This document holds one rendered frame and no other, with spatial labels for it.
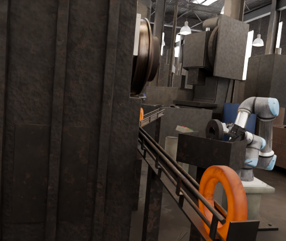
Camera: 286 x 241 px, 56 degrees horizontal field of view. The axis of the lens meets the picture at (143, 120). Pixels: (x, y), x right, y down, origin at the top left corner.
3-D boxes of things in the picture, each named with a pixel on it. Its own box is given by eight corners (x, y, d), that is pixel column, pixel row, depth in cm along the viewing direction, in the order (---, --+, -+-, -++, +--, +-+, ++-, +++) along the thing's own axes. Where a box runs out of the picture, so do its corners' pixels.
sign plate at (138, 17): (133, 55, 120) (136, 13, 118) (121, 60, 145) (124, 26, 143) (137, 55, 120) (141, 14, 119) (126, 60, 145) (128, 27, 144)
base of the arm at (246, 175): (247, 174, 215) (248, 162, 214) (257, 181, 201) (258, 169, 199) (229, 174, 214) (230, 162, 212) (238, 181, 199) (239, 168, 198)
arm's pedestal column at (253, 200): (245, 207, 234) (249, 178, 232) (278, 230, 195) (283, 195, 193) (203, 207, 225) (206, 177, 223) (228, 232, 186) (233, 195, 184)
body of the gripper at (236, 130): (226, 121, 165) (241, 127, 168) (221, 134, 165) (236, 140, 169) (233, 123, 158) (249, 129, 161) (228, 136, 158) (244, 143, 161)
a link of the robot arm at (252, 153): (239, 164, 172) (242, 147, 174) (258, 168, 166) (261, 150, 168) (236, 161, 166) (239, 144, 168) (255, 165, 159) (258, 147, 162)
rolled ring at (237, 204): (224, 150, 71) (212, 149, 70) (259, 209, 56) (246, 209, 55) (202, 197, 81) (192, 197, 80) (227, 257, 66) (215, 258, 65)
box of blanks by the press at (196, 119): (156, 158, 386) (160, 104, 379) (128, 146, 457) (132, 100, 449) (208, 155, 440) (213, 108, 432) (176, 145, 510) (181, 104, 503)
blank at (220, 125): (221, 123, 150) (226, 123, 151) (207, 116, 164) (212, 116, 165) (215, 149, 153) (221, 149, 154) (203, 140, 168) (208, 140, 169)
